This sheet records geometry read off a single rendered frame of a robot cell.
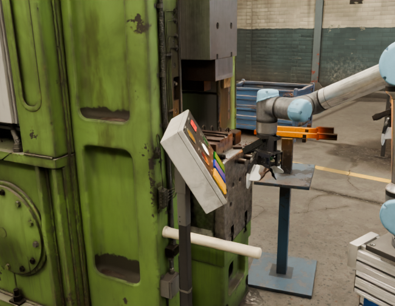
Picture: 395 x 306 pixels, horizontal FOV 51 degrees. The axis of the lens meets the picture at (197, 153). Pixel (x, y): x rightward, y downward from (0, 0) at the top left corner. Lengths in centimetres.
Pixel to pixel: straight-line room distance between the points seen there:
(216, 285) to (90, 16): 140
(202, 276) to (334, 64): 805
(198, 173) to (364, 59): 846
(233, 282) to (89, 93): 126
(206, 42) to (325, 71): 817
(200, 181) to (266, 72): 932
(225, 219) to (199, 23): 90
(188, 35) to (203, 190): 78
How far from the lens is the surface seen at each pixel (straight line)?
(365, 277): 159
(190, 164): 130
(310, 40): 1002
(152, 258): 193
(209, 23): 181
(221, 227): 202
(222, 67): 193
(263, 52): 1057
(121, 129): 179
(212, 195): 133
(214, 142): 196
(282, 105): 141
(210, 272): 219
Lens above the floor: 149
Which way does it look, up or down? 17 degrees down
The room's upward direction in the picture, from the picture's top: 1 degrees counter-clockwise
